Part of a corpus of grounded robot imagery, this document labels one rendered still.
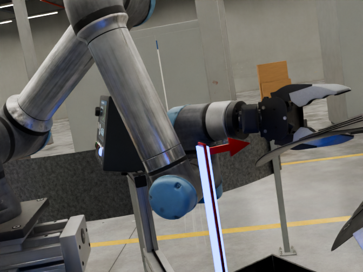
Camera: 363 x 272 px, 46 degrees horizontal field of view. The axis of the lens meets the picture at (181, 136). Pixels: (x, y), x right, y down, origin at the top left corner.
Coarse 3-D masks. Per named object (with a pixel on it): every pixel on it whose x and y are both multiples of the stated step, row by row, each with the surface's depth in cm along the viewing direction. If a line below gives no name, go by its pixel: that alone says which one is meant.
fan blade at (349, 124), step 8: (344, 120) 60; (352, 120) 58; (360, 120) 56; (328, 128) 57; (336, 128) 55; (344, 128) 52; (352, 128) 48; (360, 128) 48; (312, 136) 47; (320, 136) 47; (328, 136) 48; (288, 144) 50; (296, 144) 51; (272, 152) 55; (280, 152) 62; (264, 160) 63
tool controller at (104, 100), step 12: (108, 96) 107; (96, 108) 126; (108, 108) 106; (108, 120) 106; (120, 120) 106; (108, 132) 106; (120, 132) 107; (108, 144) 106; (120, 144) 107; (132, 144) 108; (96, 156) 126; (108, 156) 107; (120, 156) 107; (132, 156) 108; (108, 168) 107; (120, 168) 108; (132, 168) 108; (144, 168) 109
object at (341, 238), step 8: (360, 208) 81; (352, 216) 83; (360, 216) 77; (352, 224) 78; (360, 224) 75; (344, 232) 79; (352, 232) 75; (336, 240) 80; (344, 240) 76; (336, 248) 76
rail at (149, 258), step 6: (144, 252) 107; (150, 252) 106; (156, 252) 105; (162, 252) 105; (150, 258) 102; (156, 258) 105; (162, 258) 101; (150, 264) 100; (156, 264) 98; (162, 264) 98; (168, 264) 97; (150, 270) 102; (156, 270) 95; (162, 270) 97; (168, 270) 94
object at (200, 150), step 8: (200, 152) 52; (200, 160) 52; (200, 168) 53; (208, 184) 52; (208, 192) 52; (208, 200) 53; (208, 208) 53; (208, 216) 54; (208, 224) 55; (216, 240) 53; (216, 248) 53; (216, 256) 54; (216, 264) 55
